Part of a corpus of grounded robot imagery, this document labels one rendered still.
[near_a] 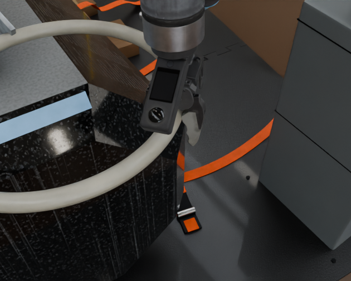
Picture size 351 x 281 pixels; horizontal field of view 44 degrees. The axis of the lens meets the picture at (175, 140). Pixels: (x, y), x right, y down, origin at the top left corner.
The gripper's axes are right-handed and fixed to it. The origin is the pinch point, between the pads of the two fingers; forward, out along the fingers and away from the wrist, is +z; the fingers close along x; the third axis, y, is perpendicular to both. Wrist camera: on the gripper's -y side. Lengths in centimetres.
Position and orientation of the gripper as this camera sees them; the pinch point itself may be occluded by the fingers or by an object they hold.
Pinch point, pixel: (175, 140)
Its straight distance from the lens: 78.2
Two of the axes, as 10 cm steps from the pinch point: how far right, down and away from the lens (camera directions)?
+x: -9.7, -1.6, 2.0
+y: 2.6, -7.1, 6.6
